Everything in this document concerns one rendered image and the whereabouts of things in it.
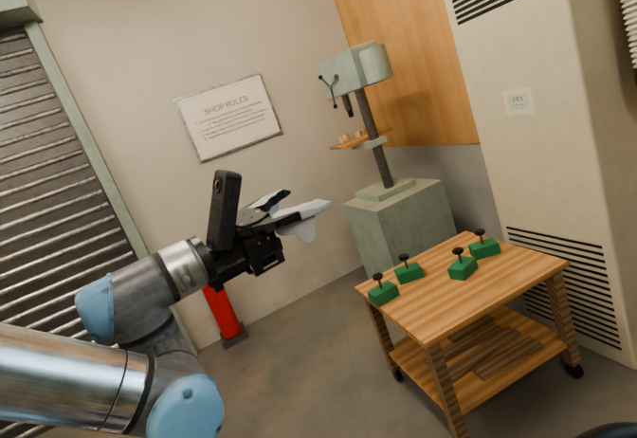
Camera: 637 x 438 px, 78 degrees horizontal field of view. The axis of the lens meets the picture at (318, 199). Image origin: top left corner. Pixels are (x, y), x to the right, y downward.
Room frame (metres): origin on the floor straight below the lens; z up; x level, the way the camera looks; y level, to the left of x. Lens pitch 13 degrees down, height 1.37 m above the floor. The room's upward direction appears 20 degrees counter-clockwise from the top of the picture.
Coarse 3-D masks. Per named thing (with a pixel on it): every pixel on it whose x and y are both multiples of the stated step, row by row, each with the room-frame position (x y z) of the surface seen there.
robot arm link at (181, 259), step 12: (168, 252) 0.52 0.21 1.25; (180, 252) 0.51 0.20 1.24; (192, 252) 0.52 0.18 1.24; (168, 264) 0.50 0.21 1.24; (180, 264) 0.50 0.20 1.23; (192, 264) 0.51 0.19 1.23; (180, 276) 0.50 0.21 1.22; (192, 276) 0.50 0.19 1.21; (204, 276) 0.51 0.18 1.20; (180, 288) 0.50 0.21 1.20; (192, 288) 0.51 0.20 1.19
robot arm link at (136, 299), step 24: (144, 264) 0.50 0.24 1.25; (96, 288) 0.47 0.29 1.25; (120, 288) 0.47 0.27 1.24; (144, 288) 0.48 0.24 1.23; (168, 288) 0.49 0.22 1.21; (96, 312) 0.45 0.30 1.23; (120, 312) 0.46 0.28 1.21; (144, 312) 0.47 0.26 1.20; (168, 312) 0.50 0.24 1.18; (96, 336) 0.45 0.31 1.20; (120, 336) 0.46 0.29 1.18; (144, 336) 0.46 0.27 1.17
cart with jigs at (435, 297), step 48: (480, 240) 1.69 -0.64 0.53; (384, 288) 1.47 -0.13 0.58; (432, 288) 1.43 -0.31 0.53; (480, 288) 1.32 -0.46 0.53; (528, 288) 1.24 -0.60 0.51; (384, 336) 1.63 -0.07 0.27; (432, 336) 1.15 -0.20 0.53; (480, 336) 1.49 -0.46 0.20; (528, 336) 1.42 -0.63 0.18; (432, 384) 1.34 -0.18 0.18; (480, 384) 1.26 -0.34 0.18
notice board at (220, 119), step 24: (192, 96) 2.81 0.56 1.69; (216, 96) 2.85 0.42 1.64; (240, 96) 2.90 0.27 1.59; (264, 96) 2.95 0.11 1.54; (192, 120) 2.79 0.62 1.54; (216, 120) 2.83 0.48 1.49; (240, 120) 2.88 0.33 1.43; (264, 120) 2.93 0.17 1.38; (192, 144) 2.77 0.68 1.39; (216, 144) 2.82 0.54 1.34; (240, 144) 2.86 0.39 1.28
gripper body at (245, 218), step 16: (240, 224) 0.56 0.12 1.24; (192, 240) 0.54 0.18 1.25; (240, 240) 0.55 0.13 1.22; (256, 240) 0.56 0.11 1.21; (272, 240) 0.57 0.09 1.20; (208, 256) 0.52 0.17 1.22; (224, 256) 0.55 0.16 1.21; (240, 256) 0.56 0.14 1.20; (256, 256) 0.55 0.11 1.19; (272, 256) 0.57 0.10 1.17; (208, 272) 0.52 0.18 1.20; (224, 272) 0.54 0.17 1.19; (240, 272) 0.57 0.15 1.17; (256, 272) 0.55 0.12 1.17; (224, 288) 0.54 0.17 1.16
